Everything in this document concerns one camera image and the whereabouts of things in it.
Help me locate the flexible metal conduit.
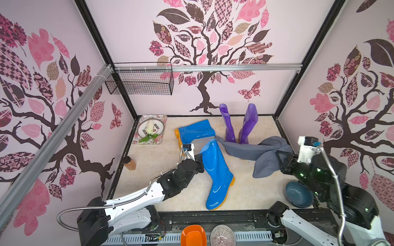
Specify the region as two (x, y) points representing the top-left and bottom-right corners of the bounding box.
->
(319, 145), (390, 246)
(56, 150), (185, 232)

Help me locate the aluminium rail left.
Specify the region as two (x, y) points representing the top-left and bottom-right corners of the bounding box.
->
(1, 65), (113, 228)

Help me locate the floral tray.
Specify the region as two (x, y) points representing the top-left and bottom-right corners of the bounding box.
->
(132, 115), (167, 145)

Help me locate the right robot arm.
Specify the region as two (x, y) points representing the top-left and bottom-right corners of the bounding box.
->
(266, 136), (390, 246)

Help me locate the black wire basket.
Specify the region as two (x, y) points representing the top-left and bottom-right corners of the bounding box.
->
(105, 61), (174, 95)

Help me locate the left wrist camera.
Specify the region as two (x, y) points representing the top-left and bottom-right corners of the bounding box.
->
(181, 143), (194, 159)

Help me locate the right flexible metal conduit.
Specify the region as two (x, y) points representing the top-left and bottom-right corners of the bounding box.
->
(319, 145), (390, 246)

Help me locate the white flower with leaves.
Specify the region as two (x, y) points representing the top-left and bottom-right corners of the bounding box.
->
(139, 120), (160, 142)

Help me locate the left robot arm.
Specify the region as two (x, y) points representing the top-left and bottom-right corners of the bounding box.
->
(77, 154), (204, 246)

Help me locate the grey cloth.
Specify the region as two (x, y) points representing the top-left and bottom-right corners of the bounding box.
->
(214, 136), (293, 179)

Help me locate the blue ceramic bowl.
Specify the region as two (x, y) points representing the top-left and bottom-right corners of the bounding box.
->
(284, 180), (314, 209)

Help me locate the aluminium rail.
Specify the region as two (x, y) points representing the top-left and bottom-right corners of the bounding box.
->
(1, 65), (113, 228)
(115, 63), (303, 72)

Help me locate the brown bottle black cap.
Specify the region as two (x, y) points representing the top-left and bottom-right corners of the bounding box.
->
(122, 156), (136, 170)

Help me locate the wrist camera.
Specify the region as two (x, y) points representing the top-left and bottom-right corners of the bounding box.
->
(297, 136), (321, 165)
(181, 143), (194, 159)

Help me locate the orange plastic bowl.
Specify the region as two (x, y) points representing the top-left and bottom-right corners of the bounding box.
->
(181, 224), (207, 246)

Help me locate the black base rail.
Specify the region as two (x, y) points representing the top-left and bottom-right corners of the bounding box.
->
(153, 209), (338, 230)

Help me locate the aluminium rail back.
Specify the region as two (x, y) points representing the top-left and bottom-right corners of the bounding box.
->
(115, 63), (303, 72)

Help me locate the left flexible metal conduit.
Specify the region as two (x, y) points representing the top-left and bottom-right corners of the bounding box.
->
(56, 150), (185, 232)

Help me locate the purple boot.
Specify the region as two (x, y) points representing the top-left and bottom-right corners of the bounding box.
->
(239, 104), (259, 144)
(219, 104), (236, 142)

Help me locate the white slotted cable duct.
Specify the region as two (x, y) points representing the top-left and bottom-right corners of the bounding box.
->
(101, 230), (275, 246)

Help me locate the blue boot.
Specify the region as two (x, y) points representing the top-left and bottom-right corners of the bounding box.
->
(200, 139), (235, 211)
(174, 120), (215, 148)

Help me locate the patterned plate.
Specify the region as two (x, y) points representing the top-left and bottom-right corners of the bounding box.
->
(136, 118), (165, 138)

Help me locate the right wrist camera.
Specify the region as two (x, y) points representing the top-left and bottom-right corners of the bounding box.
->
(297, 136), (321, 165)

